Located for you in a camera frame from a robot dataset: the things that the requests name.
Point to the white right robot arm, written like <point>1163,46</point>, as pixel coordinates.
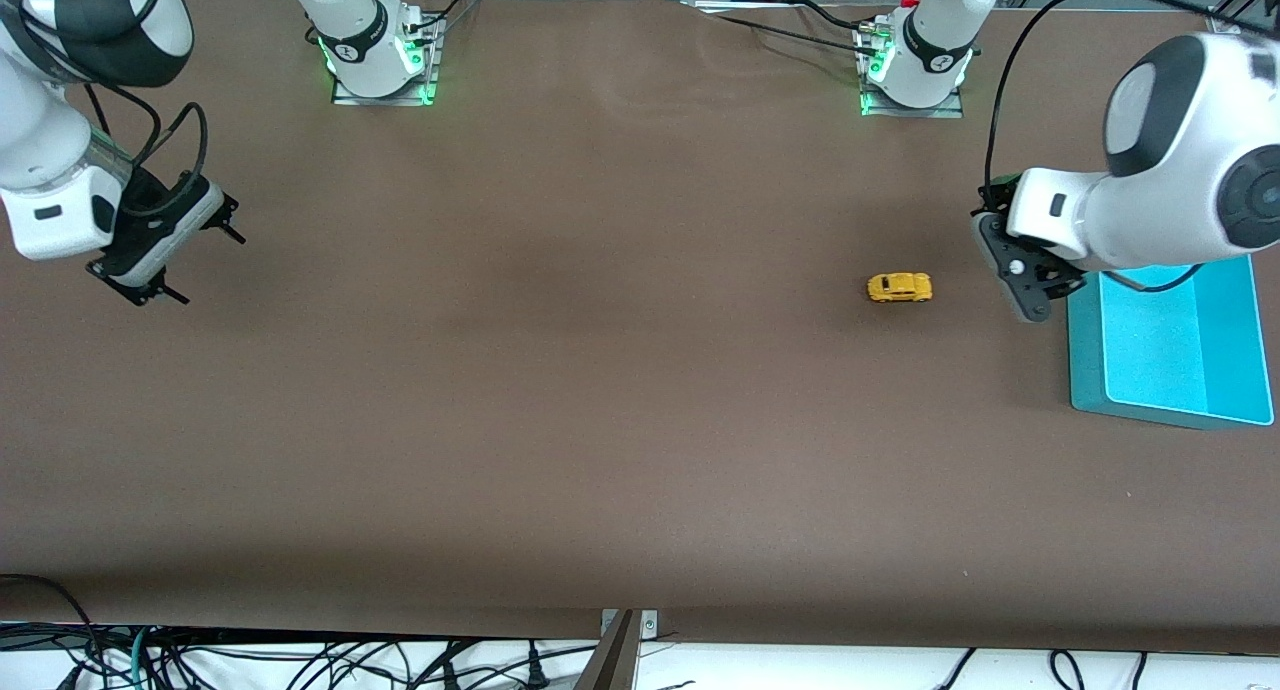
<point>40,120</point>

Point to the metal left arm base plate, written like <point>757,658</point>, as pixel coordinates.
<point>915,113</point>

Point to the yellow beetle toy car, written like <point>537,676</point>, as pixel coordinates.
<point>898,288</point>

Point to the dark metal bar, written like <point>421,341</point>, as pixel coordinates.
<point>610,665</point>

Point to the black power plug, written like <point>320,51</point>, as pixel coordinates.
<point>537,670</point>

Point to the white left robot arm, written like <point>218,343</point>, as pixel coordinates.
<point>1180,170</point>

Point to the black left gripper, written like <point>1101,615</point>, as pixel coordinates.
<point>1057,276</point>

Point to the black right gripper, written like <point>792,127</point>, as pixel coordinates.
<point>146,219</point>

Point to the small metal edge bracket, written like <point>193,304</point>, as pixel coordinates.
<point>648,625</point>

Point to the teal plastic bin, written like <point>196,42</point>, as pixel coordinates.
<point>1160,360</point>

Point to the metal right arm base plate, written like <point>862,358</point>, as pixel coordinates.
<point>385,100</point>

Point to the metal corner bracket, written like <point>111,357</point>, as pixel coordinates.
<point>1222,20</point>

